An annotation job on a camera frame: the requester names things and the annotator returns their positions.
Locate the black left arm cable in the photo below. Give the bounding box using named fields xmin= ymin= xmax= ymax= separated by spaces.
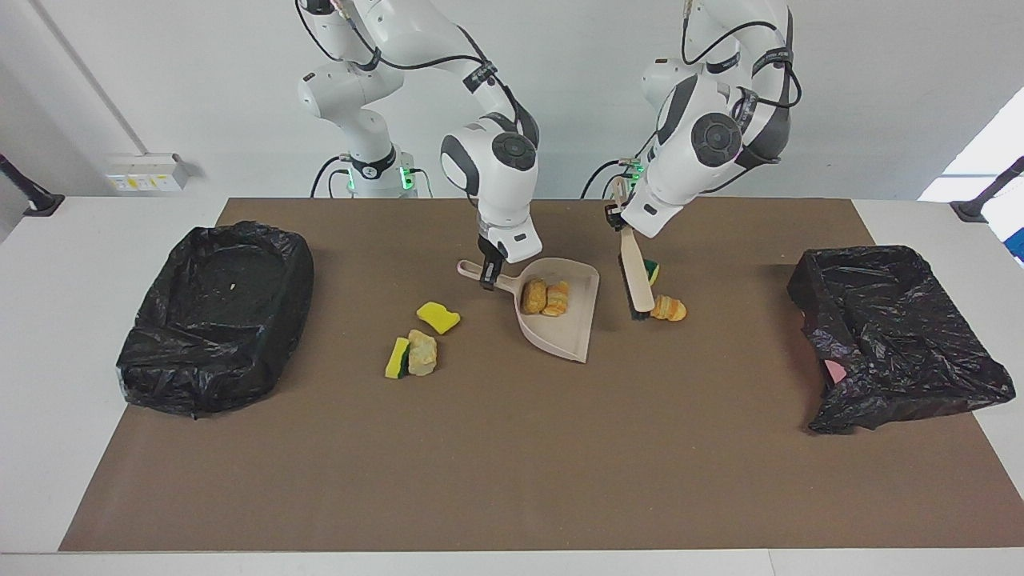
xmin=680 ymin=0 xmax=803 ymax=109

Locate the black left base cable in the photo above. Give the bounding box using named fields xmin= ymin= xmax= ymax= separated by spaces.
xmin=580 ymin=132 xmax=661 ymax=198

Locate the pink bin with black bag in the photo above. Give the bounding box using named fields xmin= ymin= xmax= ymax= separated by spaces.
xmin=787 ymin=245 xmax=1017 ymax=435

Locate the white wall socket box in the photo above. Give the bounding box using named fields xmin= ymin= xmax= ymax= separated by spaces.
xmin=106 ymin=154 xmax=190 ymax=194

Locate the brown table mat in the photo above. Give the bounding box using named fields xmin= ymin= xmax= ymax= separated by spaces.
xmin=58 ymin=198 xmax=1024 ymax=553

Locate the black base cable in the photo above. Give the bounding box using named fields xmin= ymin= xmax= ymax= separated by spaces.
xmin=310 ymin=156 xmax=353 ymax=198
xmin=580 ymin=132 xmax=661 ymax=198

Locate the rectangular bin with black bag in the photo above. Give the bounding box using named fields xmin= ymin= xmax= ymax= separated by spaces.
xmin=116 ymin=222 xmax=315 ymax=419

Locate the beige plastic dustpan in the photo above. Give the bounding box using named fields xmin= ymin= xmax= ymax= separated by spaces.
xmin=457 ymin=257 xmax=601 ymax=364

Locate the black stand foot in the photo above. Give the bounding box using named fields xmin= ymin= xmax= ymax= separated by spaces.
xmin=0 ymin=154 xmax=65 ymax=218
xmin=950 ymin=156 xmax=1024 ymax=223

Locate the wooden hand brush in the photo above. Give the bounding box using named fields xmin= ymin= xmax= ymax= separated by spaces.
xmin=612 ymin=178 xmax=657 ymax=321

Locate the wavy all-yellow sponge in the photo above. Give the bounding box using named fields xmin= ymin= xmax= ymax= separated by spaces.
xmin=416 ymin=301 xmax=462 ymax=335

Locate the black right base cable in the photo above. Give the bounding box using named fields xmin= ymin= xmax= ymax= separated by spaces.
xmin=310 ymin=156 xmax=353 ymax=198

